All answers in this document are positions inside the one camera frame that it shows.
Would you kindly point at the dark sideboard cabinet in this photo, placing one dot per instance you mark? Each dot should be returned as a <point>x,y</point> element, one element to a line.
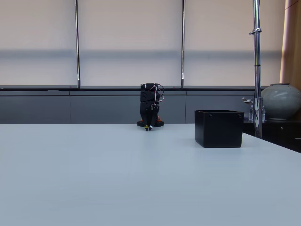
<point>282,134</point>

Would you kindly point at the black base orange clamps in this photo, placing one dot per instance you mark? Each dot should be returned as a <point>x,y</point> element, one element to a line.
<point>158,123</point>

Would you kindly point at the grey low cabinet row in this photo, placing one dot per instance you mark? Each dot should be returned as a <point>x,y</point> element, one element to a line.
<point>94,108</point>

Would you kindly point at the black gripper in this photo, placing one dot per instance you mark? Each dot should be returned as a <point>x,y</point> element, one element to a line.
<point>146,110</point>

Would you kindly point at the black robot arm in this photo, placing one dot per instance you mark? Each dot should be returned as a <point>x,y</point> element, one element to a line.
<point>148,96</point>

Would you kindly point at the black open box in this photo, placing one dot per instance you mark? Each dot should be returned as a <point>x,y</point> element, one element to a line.
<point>218,129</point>

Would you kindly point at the grey round ceramic vase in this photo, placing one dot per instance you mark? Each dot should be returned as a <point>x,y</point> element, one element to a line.
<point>282,101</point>

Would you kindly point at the clear water bottle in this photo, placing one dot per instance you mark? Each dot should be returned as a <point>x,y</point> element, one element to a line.
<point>263,114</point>
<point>251,114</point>

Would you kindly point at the metal window mullion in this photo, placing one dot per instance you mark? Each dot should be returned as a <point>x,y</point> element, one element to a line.
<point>77,47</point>
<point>183,47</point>

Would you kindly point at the brown wooden wall panel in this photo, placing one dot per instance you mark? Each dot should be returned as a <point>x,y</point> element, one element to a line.
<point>291,47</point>

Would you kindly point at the chrome stand pole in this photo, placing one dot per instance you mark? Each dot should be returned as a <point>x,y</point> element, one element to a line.
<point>257,70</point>

